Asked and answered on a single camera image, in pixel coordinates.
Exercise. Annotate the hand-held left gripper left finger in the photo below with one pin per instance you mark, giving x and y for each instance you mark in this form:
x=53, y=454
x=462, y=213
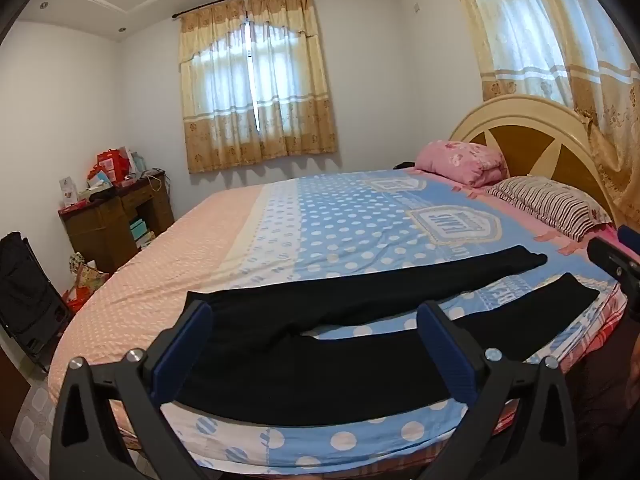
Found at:
x=182, y=355

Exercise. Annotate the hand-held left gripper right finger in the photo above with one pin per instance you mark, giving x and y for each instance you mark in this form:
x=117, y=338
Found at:
x=447, y=355

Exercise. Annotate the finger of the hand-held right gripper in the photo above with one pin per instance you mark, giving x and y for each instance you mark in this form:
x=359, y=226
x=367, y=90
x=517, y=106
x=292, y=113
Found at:
x=629, y=235
x=607, y=257

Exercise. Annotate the black pants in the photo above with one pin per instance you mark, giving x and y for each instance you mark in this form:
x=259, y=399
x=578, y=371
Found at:
x=350, y=300

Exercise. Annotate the red patterned bed skirt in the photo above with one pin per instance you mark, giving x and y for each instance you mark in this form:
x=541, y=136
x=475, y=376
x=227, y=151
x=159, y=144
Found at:
x=607, y=335

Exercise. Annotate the striped pillow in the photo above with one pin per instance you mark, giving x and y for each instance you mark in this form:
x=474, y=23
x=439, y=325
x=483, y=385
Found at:
x=550, y=205

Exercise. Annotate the floral paper bag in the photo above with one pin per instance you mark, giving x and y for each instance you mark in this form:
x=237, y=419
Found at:
x=87, y=270

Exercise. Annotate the teal storage boxes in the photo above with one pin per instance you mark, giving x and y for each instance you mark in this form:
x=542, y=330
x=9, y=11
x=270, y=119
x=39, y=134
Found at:
x=140, y=234

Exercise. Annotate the cream wooden headboard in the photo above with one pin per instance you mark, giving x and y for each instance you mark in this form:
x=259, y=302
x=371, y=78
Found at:
x=525, y=135

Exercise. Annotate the brown wooden desk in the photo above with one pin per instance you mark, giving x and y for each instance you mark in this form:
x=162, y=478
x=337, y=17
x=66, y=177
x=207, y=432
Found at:
x=100, y=230

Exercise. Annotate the bed with polka-dot sheet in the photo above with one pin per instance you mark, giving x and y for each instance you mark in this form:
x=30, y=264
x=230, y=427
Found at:
x=350, y=225

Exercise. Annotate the black folding chair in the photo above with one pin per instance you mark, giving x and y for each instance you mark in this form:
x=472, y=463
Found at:
x=30, y=290

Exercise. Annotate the brown wooden door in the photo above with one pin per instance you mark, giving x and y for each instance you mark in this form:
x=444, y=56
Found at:
x=12, y=380

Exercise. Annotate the pink floral pillow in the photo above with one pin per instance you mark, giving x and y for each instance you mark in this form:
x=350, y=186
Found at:
x=460, y=160

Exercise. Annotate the white pink card box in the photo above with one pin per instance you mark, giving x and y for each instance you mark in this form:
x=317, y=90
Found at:
x=68, y=191

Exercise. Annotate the red gift bag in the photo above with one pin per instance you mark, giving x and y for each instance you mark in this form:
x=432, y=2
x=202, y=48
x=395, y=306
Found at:
x=112, y=165

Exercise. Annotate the white gift bag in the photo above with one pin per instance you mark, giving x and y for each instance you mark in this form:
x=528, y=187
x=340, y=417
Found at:
x=131, y=159

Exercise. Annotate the beige window curtain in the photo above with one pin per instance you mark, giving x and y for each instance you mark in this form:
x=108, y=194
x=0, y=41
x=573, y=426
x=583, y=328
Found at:
x=550, y=35
x=260, y=135

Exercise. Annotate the dark curtain rod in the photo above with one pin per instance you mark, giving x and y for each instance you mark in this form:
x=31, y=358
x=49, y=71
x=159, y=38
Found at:
x=176, y=15

